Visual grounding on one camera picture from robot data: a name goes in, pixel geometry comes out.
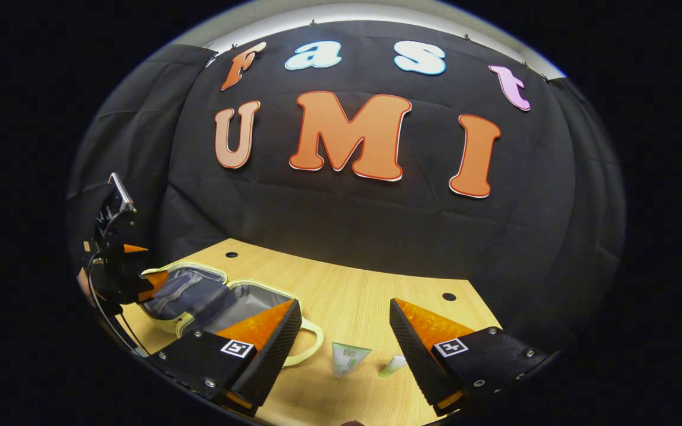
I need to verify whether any wide white tube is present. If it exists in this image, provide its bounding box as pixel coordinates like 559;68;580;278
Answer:
332;341;372;378

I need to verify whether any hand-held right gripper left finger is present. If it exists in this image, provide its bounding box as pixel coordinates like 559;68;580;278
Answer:
150;299;303;415

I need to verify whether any small green tube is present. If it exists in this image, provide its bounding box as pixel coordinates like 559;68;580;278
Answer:
378;354;408;379

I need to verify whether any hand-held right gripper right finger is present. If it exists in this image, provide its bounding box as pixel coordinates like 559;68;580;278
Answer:
390;298;552;418

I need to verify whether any cream suitcase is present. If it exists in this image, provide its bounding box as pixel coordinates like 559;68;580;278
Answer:
139;260;325;369

